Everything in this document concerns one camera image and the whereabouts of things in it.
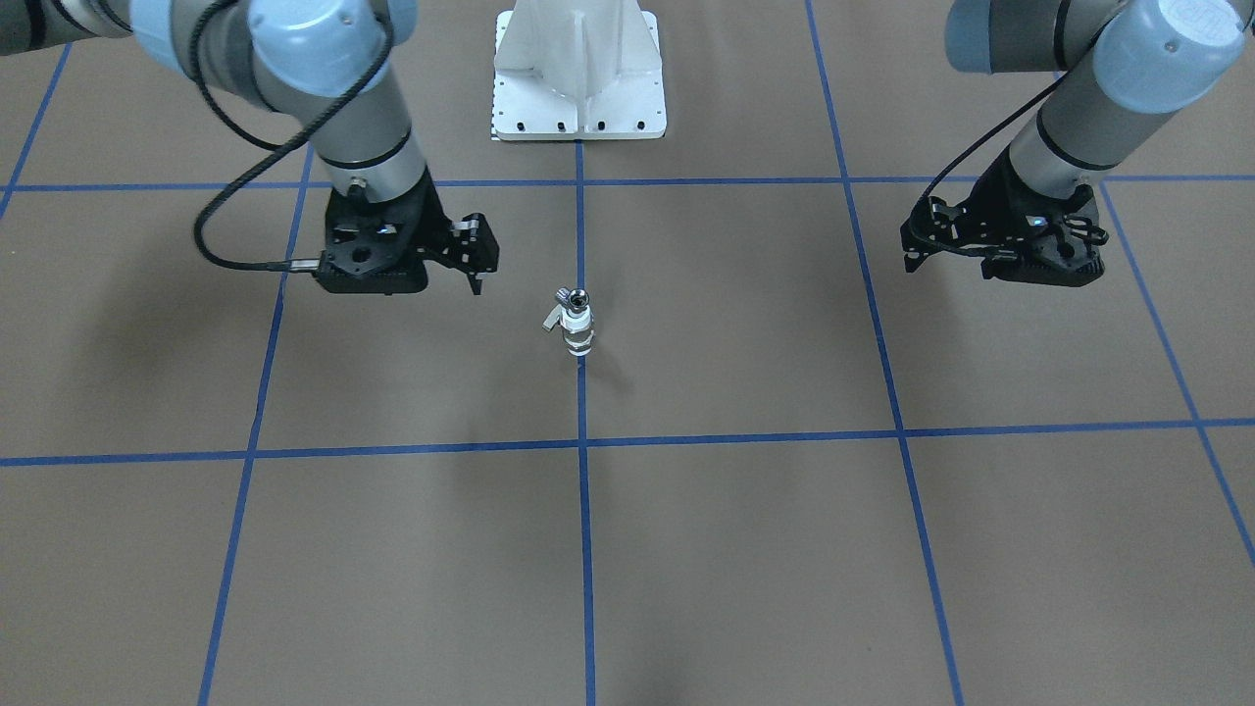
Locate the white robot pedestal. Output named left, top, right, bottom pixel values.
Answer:
left=489, top=1, right=668, bottom=142

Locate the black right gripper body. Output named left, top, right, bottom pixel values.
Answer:
left=940, top=155, right=1086, bottom=258

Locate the chrome pipe fitting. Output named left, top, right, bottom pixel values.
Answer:
left=555, top=287, right=590, bottom=312

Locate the brown paper table mat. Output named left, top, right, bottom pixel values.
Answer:
left=1, top=1, right=1254, bottom=705

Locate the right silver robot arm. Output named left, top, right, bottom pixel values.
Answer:
left=3, top=1, right=1108, bottom=295

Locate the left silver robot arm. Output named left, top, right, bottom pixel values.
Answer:
left=496, top=1, right=1251, bottom=287

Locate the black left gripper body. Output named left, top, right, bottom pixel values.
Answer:
left=328, top=168, right=452, bottom=267

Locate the white and chrome PPR valve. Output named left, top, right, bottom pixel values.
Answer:
left=541, top=301, right=595, bottom=357

